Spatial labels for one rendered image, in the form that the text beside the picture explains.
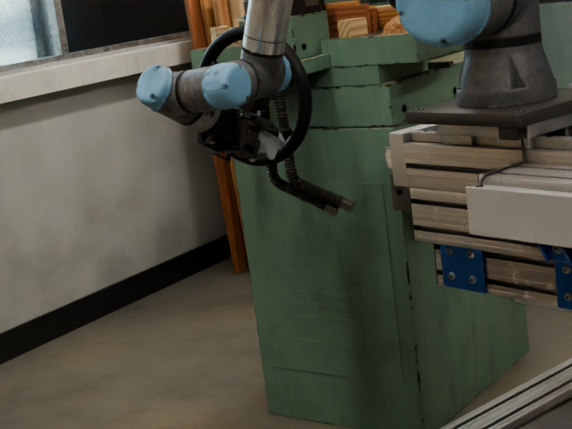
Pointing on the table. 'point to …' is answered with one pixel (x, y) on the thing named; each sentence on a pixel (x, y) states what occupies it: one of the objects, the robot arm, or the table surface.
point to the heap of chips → (393, 27)
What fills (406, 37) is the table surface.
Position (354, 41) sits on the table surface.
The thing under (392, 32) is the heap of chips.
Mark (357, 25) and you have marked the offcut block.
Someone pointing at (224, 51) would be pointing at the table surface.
